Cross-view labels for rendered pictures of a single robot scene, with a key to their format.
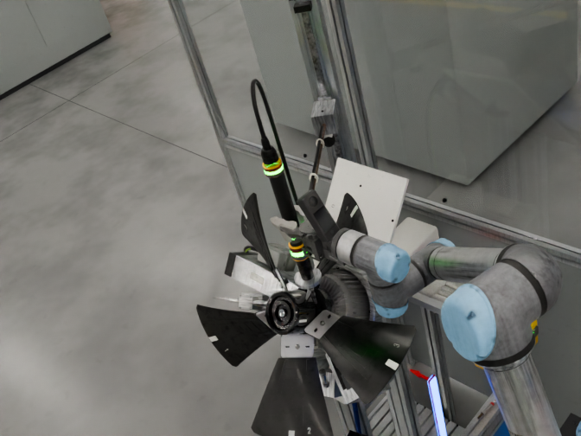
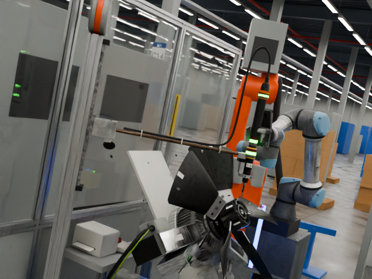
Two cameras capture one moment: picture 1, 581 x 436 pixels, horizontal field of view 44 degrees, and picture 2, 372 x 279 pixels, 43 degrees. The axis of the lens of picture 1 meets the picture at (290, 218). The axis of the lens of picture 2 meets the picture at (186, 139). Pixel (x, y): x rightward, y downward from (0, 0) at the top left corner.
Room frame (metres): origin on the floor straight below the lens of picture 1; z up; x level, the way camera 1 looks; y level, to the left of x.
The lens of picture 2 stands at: (2.48, 1.66, 1.62)
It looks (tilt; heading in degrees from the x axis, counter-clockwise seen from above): 5 degrees down; 244
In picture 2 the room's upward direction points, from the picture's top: 12 degrees clockwise
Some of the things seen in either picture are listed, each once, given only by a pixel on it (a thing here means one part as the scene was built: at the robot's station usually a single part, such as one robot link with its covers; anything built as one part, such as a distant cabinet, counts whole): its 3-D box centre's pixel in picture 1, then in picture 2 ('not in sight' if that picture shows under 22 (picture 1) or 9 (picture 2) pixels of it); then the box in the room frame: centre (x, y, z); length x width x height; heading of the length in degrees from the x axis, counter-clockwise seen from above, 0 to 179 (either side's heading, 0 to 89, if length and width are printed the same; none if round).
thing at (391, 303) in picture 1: (394, 287); (266, 155); (1.16, -0.17, 1.44); 0.11 x 0.08 x 0.11; 111
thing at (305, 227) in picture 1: (326, 239); (263, 135); (1.28, -0.06, 1.53); 0.12 x 0.08 x 0.09; 36
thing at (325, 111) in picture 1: (325, 116); (103, 127); (1.96, -0.20, 1.44); 0.10 x 0.07 x 0.08; 161
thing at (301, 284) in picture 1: (304, 262); (246, 165); (1.38, 0.00, 1.40); 0.09 x 0.07 x 0.10; 161
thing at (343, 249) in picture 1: (354, 246); (268, 134); (1.22, -0.11, 1.54); 0.08 x 0.05 x 0.08; 126
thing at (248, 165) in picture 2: (289, 218); (256, 129); (1.37, 0.00, 1.55); 0.04 x 0.04 x 0.46
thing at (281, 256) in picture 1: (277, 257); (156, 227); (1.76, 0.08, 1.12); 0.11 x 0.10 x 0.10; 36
